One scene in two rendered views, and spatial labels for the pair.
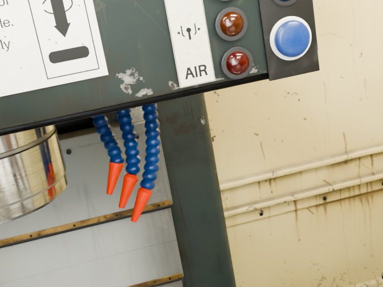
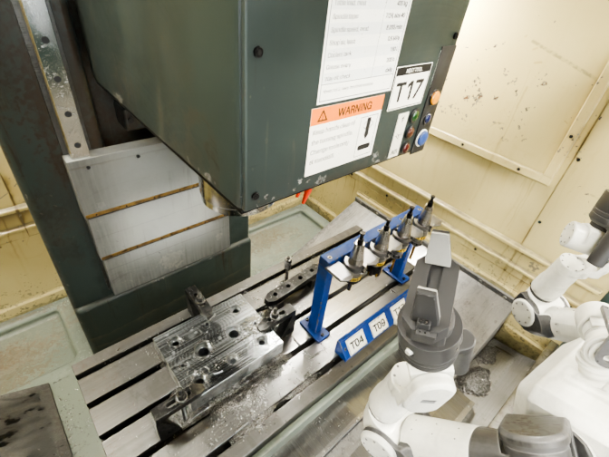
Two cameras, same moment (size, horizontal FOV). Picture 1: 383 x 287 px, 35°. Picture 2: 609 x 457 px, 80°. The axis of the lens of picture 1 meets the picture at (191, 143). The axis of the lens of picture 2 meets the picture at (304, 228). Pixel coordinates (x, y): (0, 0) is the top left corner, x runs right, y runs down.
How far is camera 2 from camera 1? 0.53 m
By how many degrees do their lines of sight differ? 38
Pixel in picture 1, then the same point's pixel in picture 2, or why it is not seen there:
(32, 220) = (156, 188)
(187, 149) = not seen: hidden behind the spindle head
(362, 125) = not seen: hidden behind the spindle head
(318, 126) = not seen: hidden behind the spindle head
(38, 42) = (356, 141)
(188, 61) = (393, 148)
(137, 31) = (384, 135)
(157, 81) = (381, 156)
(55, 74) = (356, 155)
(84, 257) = (182, 207)
